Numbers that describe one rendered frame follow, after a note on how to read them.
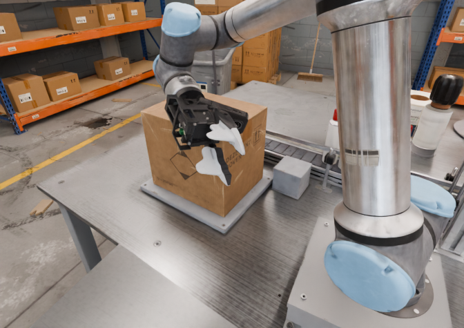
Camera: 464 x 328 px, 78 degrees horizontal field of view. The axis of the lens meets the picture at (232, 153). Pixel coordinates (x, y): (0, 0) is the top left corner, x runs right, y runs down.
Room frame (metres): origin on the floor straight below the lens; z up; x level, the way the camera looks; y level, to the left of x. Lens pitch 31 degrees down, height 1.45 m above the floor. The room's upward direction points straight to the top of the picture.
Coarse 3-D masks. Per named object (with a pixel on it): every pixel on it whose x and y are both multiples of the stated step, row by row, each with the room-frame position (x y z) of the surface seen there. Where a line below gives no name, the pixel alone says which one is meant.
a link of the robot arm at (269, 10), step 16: (256, 0) 0.63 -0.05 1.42; (272, 0) 0.59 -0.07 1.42; (288, 0) 0.57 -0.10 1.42; (304, 0) 0.55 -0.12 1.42; (224, 16) 0.69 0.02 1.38; (240, 16) 0.65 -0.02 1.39; (256, 16) 0.62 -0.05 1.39; (272, 16) 0.60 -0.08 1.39; (288, 16) 0.58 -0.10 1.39; (304, 16) 0.58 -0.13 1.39; (224, 32) 0.68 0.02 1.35; (240, 32) 0.66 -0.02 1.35; (256, 32) 0.64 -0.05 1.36
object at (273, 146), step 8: (272, 144) 1.00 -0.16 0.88; (280, 144) 1.00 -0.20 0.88; (288, 144) 1.00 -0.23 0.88; (280, 152) 0.94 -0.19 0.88; (288, 152) 0.94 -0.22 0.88; (296, 152) 0.94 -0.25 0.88; (304, 152) 0.94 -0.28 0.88; (312, 152) 0.94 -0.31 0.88; (304, 160) 0.88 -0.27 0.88; (312, 160) 0.88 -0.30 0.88; (320, 160) 0.88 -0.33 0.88; (336, 168) 0.83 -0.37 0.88; (456, 208) 0.63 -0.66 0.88
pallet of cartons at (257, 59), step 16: (208, 0) 4.37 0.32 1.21; (224, 0) 4.28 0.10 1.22; (240, 0) 4.20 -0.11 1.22; (272, 32) 4.28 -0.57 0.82; (240, 48) 4.20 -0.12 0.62; (256, 48) 4.11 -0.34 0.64; (272, 48) 4.32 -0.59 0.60; (240, 64) 4.20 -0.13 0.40; (256, 64) 4.11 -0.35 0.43; (272, 64) 4.39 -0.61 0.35; (240, 80) 4.19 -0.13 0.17; (256, 80) 4.10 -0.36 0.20; (272, 80) 4.28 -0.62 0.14
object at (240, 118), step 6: (198, 102) 0.55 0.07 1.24; (204, 102) 0.56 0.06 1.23; (210, 102) 0.56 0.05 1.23; (216, 102) 0.57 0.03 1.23; (222, 108) 0.55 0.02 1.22; (228, 108) 0.56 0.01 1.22; (234, 108) 0.57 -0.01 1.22; (234, 114) 0.55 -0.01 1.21; (240, 114) 0.55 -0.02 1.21; (246, 114) 0.56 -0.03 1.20; (234, 120) 0.55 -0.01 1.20; (240, 120) 0.55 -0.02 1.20; (246, 120) 0.55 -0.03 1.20; (240, 126) 0.55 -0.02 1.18; (240, 132) 0.55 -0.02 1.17
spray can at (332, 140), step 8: (336, 112) 0.87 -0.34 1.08; (336, 120) 0.86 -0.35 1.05; (328, 128) 0.88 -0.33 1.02; (336, 128) 0.85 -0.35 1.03; (328, 136) 0.87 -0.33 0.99; (336, 136) 0.85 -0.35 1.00; (328, 144) 0.86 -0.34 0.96; (336, 144) 0.85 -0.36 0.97; (328, 152) 0.86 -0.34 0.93; (336, 160) 0.86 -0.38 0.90
